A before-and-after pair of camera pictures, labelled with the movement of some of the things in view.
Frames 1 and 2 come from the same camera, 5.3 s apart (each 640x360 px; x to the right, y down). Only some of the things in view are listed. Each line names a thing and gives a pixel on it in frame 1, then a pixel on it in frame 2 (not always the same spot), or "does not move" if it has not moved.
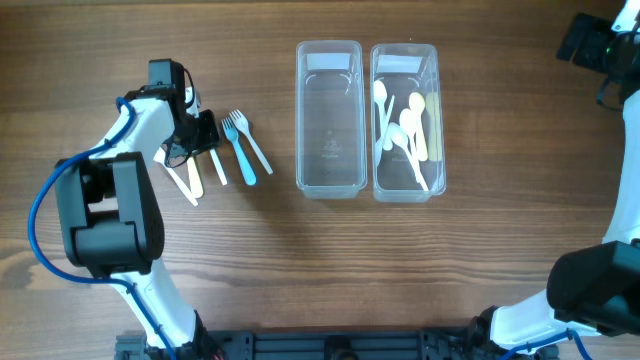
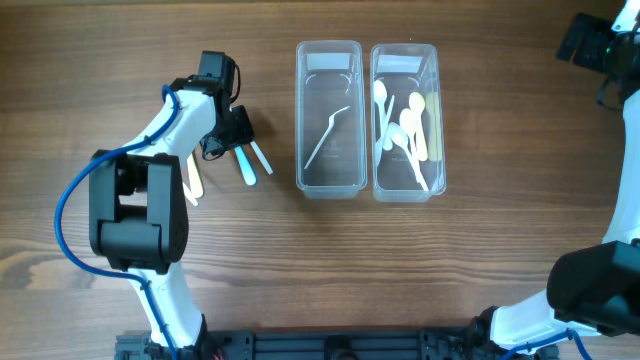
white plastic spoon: x=407 y=124 does not move
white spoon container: x=399 y=138 does not move
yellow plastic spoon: x=417 y=103 does not move
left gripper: x=210 y=137 to x=244 y=131
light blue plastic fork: x=232 y=133 does not move
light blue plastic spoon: x=380 y=95 does not move
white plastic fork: x=218 y=166 to x=331 y=120
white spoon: x=380 y=94 to x=379 y=144
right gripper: x=588 y=54 does not move
